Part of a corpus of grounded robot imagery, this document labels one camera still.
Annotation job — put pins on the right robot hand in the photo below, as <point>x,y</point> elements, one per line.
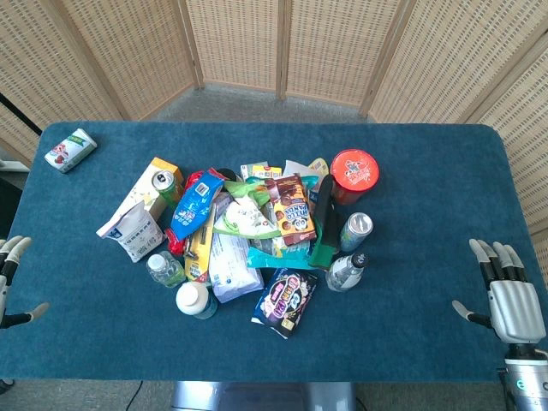
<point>509,299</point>

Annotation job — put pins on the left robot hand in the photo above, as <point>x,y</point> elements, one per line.
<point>7,261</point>

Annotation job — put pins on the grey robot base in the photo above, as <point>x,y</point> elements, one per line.
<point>263,396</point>

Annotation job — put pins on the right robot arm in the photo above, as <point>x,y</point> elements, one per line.
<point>527,377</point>

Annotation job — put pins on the blue white snack bag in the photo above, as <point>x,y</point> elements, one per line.
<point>192,205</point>

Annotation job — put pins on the dark purple snack bag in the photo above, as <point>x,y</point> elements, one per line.
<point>284,301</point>

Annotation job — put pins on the teal plastic snack package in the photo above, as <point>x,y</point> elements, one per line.
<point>278,254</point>

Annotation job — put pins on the green white snack pouch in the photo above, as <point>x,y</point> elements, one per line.
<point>248,218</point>

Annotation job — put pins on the white carton red fruit print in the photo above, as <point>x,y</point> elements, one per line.
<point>70,150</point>

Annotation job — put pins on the clear bottle green drink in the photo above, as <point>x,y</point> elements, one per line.
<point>164,269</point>

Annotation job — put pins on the white yellow tall carton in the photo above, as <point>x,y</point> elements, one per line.
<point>147,188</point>

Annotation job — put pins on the clear bottle dark cap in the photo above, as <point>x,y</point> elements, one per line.
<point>344,272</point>

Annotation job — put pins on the silver blue drink can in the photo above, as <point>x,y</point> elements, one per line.
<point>356,231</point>

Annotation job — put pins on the green drink can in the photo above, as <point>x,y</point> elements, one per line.
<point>168,185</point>

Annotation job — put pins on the white cap teal bottle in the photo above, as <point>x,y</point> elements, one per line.
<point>194,299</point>

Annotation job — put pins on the yellow snack pack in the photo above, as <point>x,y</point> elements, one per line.
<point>200,252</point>

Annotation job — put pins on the black green long box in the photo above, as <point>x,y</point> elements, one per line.
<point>326,222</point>

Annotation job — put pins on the red lid snack tub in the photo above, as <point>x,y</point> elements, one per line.
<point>353,175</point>

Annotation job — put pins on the white blue tissue pack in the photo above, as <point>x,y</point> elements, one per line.
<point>233,265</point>

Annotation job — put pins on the brown hello panda box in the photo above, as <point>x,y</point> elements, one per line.
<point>293,210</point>

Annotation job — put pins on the white yellow packet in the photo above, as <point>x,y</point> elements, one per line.
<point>308,169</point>

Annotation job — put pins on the blue table cloth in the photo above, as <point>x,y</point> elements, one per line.
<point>265,317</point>

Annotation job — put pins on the white yellow small box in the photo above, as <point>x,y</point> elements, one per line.
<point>261,171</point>

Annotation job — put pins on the woven bamboo folding screen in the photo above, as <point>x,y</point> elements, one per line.
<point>274,47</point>

